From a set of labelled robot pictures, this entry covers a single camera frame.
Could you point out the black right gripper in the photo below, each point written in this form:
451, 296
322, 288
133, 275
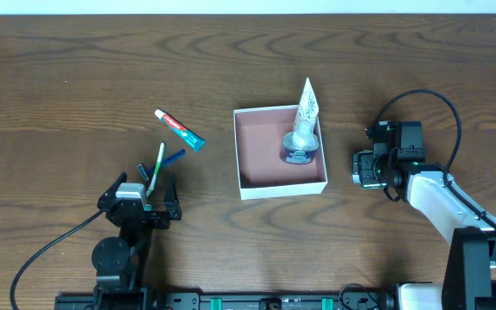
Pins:
361, 168

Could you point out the red teal toothpaste tube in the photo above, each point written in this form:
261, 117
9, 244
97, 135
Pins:
194, 141

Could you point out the green white toothbrush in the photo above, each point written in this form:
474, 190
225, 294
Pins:
160, 157

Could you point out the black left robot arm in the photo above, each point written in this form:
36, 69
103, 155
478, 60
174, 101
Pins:
120, 260

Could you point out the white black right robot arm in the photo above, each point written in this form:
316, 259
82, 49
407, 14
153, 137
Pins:
396, 164

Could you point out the white box pink interior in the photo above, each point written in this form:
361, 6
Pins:
258, 145

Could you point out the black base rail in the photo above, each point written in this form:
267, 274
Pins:
356, 299

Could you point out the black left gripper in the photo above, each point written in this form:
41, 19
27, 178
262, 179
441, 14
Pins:
152, 217

